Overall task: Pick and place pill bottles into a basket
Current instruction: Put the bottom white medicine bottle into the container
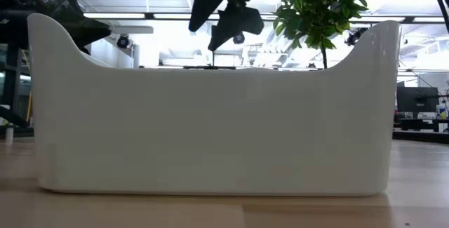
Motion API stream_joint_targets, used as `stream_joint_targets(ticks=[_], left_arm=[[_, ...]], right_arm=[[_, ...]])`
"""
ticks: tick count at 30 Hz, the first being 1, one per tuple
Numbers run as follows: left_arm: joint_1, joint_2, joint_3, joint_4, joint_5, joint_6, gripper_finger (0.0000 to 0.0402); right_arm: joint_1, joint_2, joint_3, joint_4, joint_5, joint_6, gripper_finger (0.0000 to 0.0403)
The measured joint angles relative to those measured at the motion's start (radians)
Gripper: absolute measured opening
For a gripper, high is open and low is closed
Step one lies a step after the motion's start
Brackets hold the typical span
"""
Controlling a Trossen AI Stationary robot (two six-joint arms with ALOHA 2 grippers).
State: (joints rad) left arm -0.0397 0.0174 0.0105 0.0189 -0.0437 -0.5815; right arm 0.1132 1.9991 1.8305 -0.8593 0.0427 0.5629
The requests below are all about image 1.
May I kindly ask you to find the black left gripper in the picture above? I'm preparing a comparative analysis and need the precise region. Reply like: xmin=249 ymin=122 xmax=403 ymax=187
xmin=44 ymin=0 xmax=112 ymax=55

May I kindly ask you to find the white plastic basket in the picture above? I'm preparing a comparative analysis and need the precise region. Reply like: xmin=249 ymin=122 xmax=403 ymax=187
xmin=27 ymin=13 xmax=402 ymax=197

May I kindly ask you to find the black tripod stand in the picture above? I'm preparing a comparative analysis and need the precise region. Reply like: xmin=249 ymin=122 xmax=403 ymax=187
xmin=183 ymin=50 xmax=236 ymax=71

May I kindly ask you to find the green plant in black pot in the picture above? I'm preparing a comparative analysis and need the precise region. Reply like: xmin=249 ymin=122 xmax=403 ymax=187
xmin=272 ymin=0 xmax=375 ymax=69

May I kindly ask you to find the black computer monitor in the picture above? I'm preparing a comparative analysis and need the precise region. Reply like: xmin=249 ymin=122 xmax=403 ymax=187
xmin=396 ymin=86 xmax=440 ymax=114

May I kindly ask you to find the dark office desk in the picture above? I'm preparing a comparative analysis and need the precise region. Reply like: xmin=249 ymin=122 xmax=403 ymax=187
xmin=398 ymin=116 xmax=449 ymax=133

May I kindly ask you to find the black frame post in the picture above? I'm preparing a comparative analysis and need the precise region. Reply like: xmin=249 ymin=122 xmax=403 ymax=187
xmin=0 ymin=44 xmax=31 ymax=129

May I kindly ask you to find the thin black wire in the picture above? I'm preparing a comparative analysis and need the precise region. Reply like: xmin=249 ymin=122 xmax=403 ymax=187
xmin=398 ymin=61 xmax=433 ymax=89

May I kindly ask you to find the thick black cable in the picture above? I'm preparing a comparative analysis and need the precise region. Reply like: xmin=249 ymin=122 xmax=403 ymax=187
xmin=424 ymin=0 xmax=449 ymax=34

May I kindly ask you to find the black table edge rail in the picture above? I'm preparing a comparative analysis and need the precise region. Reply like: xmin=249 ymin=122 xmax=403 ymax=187
xmin=391 ymin=129 xmax=449 ymax=145

